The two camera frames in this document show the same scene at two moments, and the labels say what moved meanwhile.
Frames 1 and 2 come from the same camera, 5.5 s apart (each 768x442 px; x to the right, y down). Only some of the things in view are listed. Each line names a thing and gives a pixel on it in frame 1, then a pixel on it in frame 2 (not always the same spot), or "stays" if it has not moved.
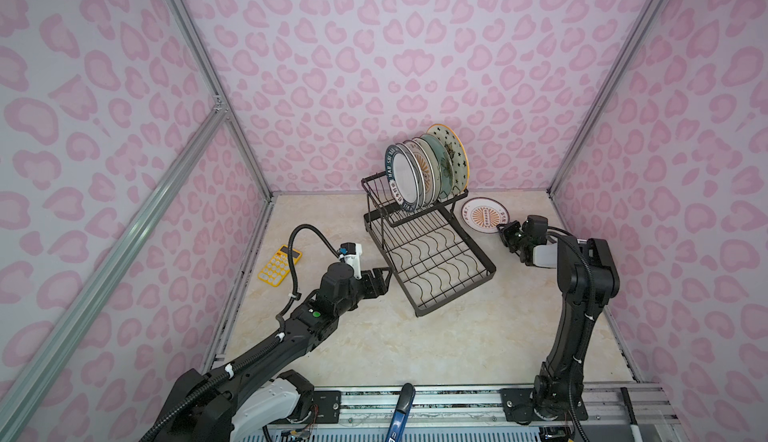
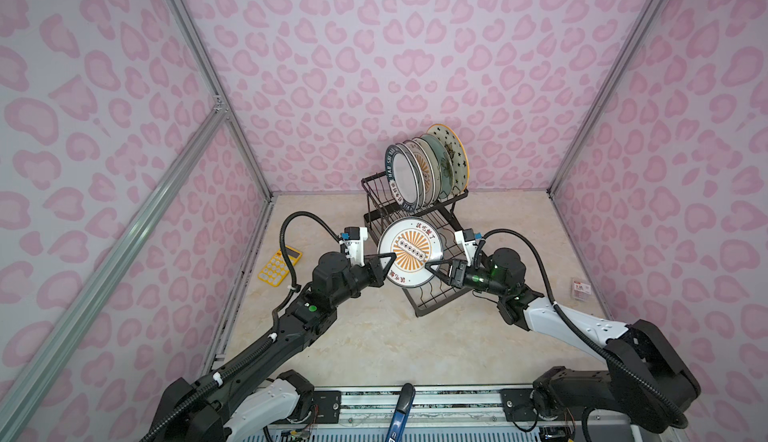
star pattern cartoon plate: x=459 y=155 stays
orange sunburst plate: x=429 y=167 stays
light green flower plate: x=444 y=163 stays
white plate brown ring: x=420 y=173 stays
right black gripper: x=507 y=233 -> x=431 y=268
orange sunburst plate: x=483 y=214 -> x=415 y=242
